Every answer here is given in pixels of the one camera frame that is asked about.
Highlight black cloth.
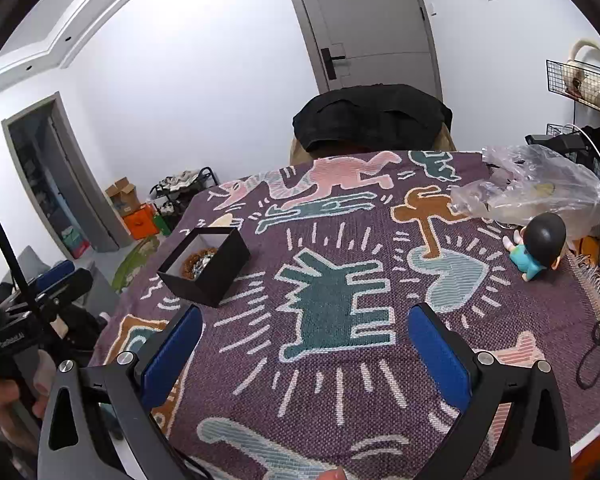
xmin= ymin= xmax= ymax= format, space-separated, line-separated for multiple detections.
xmin=292 ymin=85 xmax=453 ymax=153

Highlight black-haired figurine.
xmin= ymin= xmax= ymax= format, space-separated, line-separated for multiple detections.
xmin=504 ymin=212 xmax=568 ymax=282

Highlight clear plastic bag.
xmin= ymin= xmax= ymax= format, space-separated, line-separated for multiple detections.
xmin=450 ymin=144 xmax=600 ymax=241

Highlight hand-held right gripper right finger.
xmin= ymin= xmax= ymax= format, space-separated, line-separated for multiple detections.
xmin=407 ymin=302 xmax=573 ymax=480

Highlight black cable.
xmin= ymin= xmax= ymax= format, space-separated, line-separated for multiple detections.
xmin=577 ymin=317 xmax=600 ymax=390

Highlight cream headphones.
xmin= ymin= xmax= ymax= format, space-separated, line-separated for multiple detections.
xmin=567 ymin=37 xmax=600 ymax=110

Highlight grey door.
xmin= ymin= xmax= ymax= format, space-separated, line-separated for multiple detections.
xmin=280 ymin=0 xmax=443 ymax=101

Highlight black jewelry box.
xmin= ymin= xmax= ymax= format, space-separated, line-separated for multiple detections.
xmin=157 ymin=227 xmax=252 ymax=308

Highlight grey doorway frame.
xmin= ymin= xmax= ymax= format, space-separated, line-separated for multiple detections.
xmin=1 ymin=91 xmax=118 ymax=261

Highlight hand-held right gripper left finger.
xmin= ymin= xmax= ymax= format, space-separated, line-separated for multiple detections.
xmin=37 ymin=304 xmax=203 ymax=480

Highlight black door handle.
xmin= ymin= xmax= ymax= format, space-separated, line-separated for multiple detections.
xmin=320 ymin=47 xmax=347 ymax=80

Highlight brown wooden bead bracelet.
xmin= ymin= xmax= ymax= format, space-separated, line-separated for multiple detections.
xmin=181 ymin=247 xmax=220 ymax=277

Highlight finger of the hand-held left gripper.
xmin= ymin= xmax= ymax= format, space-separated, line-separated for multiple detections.
xmin=35 ymin=267 xmax=95 ymax=311
xmin=32 ymin=259 xmax=77 ymax=293

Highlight orange box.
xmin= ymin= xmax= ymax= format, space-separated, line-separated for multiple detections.
xmin=124 ymin=205 xmax=158 ymax=240

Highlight black wire rack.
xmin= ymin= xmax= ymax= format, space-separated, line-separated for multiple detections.
xmin=545 ymin=59 xmax=600 ymax=161

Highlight brown cardboard boxes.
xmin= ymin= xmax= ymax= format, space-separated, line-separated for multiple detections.
xmin=105 ymin=177 xmax=142 ymax=213

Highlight purple printed blanket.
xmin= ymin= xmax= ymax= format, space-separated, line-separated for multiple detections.
xmin=87 ymin=149 xmax=600 ymax=480

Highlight person's left hand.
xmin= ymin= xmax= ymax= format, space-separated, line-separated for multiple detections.
xmin=0 ymin=347 xmax=58 ymax=456

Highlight black shoe rack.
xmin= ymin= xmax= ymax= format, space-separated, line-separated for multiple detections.
xmin=150 ymin=166 xmax=220 ymax=216

